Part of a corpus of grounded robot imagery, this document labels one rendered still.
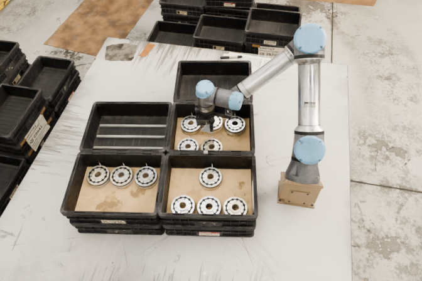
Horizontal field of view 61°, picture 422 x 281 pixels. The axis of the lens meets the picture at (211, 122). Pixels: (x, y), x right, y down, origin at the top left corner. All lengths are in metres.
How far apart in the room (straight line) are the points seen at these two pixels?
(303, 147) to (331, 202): 0.47
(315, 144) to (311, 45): 0.37
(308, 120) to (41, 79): 2.14
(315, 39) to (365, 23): 2.61
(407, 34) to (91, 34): 3.09
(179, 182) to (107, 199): 0.33
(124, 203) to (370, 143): 1.95
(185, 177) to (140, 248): 0.36
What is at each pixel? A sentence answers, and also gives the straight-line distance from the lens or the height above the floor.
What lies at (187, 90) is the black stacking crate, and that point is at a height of 0.83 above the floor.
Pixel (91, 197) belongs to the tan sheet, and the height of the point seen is 0.83.
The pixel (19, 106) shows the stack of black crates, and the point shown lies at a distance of 2.72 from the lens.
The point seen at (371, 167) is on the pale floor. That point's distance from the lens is 2.84.
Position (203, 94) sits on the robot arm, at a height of 1.21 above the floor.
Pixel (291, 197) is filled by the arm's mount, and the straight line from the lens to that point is 1.70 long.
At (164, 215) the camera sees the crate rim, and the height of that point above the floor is 0.93.
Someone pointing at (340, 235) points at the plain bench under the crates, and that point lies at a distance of 1.76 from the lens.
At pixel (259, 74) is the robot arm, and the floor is 1.18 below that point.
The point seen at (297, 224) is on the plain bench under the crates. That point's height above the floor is 0.70.
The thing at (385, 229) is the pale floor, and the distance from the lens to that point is 2.65.
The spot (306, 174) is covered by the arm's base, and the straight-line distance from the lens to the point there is 1.58.
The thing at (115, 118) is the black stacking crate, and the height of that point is 0.83.
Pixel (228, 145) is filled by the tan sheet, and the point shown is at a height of 0.83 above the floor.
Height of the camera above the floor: 2.28
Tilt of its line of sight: 52 degrees down
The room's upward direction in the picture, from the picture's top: 3 degrees counter-clockwise
